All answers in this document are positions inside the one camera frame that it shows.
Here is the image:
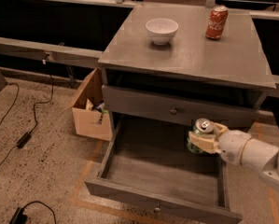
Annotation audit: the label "white ceramic bowl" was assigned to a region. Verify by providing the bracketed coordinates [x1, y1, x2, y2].
[146, 18, 178, 45]

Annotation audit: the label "green soda can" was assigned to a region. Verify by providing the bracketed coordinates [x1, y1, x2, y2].
[187, 119, 214, 154]

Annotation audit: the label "black adapter bottom left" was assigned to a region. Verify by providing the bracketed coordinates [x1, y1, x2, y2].
[8, 201, 58, 224]

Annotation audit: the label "red cola can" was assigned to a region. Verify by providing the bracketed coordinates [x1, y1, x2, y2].
[205, 6, 229, 40]

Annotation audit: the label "cardboard box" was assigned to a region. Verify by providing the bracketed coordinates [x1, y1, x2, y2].
[65, 68, 112, 141]

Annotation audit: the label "items inside cardboard box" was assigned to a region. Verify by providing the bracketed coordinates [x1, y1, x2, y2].
[85, 99, 108, 125]

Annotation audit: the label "grey wooden cabinet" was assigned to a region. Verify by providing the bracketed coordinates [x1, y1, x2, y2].
[97, 3, 277, 151]

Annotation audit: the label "open middle drawer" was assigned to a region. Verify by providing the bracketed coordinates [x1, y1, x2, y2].
[86, 116, 243, 224]

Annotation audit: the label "grey metal rail frame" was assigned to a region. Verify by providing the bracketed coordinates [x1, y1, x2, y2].
[0, 0, 279, 98]

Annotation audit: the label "black power adapter with cable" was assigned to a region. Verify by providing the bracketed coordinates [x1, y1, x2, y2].
[0, 51, 55, 184]

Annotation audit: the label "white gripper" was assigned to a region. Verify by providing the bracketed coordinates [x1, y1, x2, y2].
[188, 122, 252, 165]

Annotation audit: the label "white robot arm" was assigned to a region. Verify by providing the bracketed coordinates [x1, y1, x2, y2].
[188, 119, 279, 192]

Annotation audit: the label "grey top drawer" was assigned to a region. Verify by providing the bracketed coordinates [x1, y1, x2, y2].
[102, 85, 258, 128]

